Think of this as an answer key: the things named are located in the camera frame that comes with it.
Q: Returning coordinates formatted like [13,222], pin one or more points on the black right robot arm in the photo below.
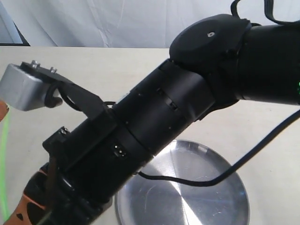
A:
[213,64]

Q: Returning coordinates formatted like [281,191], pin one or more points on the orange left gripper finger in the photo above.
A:
[3,110]

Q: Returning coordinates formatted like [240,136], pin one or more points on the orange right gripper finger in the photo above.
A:
[31,207]

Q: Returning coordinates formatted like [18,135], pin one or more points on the round steel plate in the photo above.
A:
[157,202]

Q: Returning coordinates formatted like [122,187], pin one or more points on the green strip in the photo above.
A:
[3,148]

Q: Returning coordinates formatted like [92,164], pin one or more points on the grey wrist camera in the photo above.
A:
[27,87]

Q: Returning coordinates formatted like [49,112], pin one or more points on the white backdrop cloth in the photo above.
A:
[108,23]

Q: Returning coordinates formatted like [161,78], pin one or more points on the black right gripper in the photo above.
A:
[88,165]

